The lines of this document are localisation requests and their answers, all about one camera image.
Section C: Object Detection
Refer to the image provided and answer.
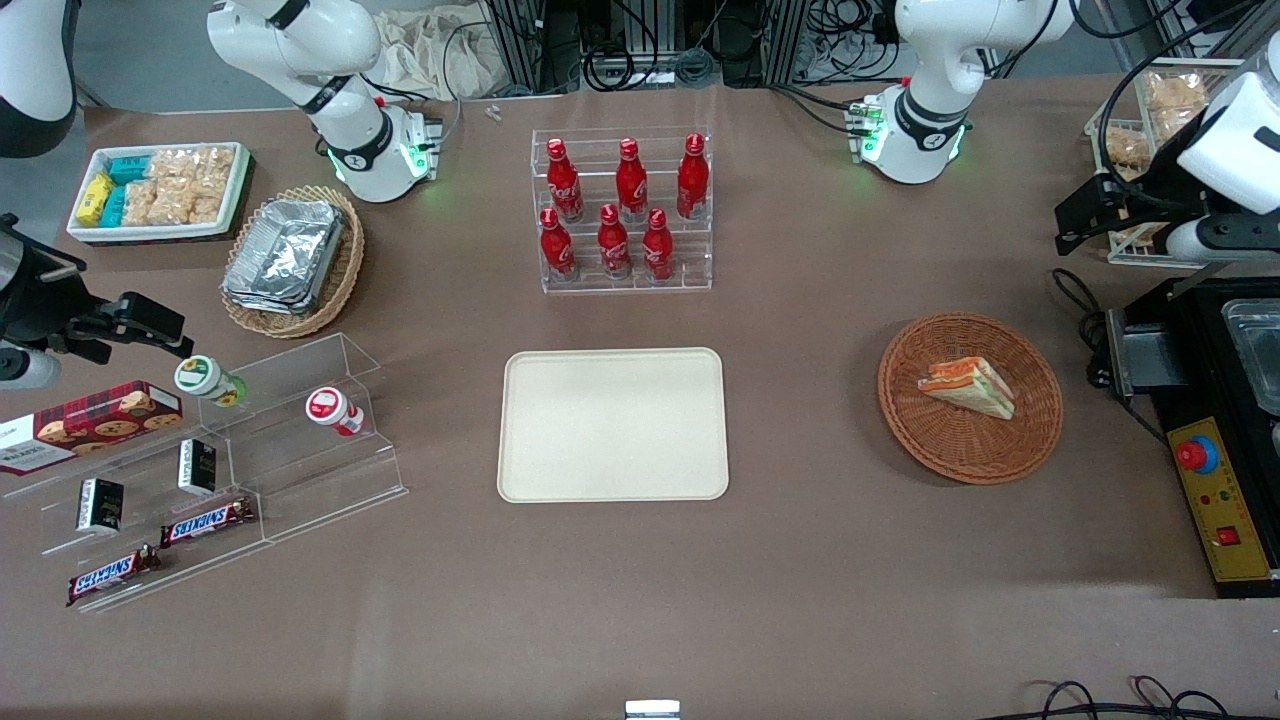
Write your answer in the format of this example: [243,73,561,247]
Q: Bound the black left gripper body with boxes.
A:
[1098,158,1218,238]

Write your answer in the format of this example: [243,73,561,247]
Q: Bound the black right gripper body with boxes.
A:
[0,214,102,352]

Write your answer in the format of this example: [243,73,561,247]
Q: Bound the triangle sandwich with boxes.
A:
[917,356,1017,422]

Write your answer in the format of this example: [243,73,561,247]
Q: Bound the tan oval wicker basket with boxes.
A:
[219,184,367,340]

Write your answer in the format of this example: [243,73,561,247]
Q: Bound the brown wicker round basket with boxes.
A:
[877,312,1065,487]

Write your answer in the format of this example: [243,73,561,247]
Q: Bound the beige plastic serving tray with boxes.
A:
[496,346,732,505]

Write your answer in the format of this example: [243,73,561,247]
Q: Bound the clear bag of fried snacks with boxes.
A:
[1104,122,1163,183]
[1142,67,1212,142]

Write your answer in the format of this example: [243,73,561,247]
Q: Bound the green capped small bottle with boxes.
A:
[174,354,248,409]

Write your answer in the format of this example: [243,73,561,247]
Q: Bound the red plaid cookie box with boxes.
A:
[0,379,185,477]

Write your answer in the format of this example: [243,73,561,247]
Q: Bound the white rectangular snack bin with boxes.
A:
[66,141,252,246]

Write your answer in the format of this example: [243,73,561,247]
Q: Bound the yellow snack box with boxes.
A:
[76,171,117,229]

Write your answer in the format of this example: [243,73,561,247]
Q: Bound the clear bag of crackers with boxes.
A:
[155,183,233,227]
[150,146,238,189]
[121,177,162,228]

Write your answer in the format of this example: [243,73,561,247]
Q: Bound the small black carton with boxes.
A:
[177,437,219,498]
[76,477,127,535]

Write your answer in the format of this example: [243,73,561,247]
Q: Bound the stacked aluminium foil trays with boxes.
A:
[221,198,346,317]

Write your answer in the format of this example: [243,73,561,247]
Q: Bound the black control box yellow panel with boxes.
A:
[1104,274,1280,600]

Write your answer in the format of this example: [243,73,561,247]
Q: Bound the clear plastic container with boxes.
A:
[1221,297,1280,417]

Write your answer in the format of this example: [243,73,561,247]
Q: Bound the red capped small bottle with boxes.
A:
[305,386,367,439]

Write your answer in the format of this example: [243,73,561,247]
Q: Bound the Snickers chocolate bar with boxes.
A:
[66,544,164,609]
[159,496,258,550]

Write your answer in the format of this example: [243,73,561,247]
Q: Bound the clear acrylic stepped shelf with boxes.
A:
[38,332,410,614]

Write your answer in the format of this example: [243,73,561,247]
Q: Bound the beige cloth bag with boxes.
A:
[372,8,493,102]

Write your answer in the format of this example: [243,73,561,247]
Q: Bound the red cola bottle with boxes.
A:
[641,207,676,284]
[545,137,586,225]
[596,203,634,282]
[675,132,711,222]
[539,206,578,284]
[614,137,650,225]

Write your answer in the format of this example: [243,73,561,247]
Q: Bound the clear acrylic bottle rack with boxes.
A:
[529,127,715,295]

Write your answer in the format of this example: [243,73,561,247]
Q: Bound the white wire rack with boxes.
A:
[1084,57,1253,270]

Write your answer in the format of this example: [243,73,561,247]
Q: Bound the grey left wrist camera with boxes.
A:
[1165,213,1280,267]

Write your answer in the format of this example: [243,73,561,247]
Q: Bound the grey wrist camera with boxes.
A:
[0,345,63,392]
[1165,213,1280,267]

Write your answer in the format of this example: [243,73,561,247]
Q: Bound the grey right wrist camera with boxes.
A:
[0,345,63,392]

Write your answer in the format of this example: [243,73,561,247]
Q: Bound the black control box cable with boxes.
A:
[1049,267,1169,443]

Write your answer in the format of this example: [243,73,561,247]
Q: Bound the aluminium frame post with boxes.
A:
[484,0,587,93]
[714,0,803,89]

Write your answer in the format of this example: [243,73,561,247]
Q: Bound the coiled black cable bundle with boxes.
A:
[584,0,717,91]

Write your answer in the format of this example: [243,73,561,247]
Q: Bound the black floor cable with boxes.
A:
[1000,675,1280,720]

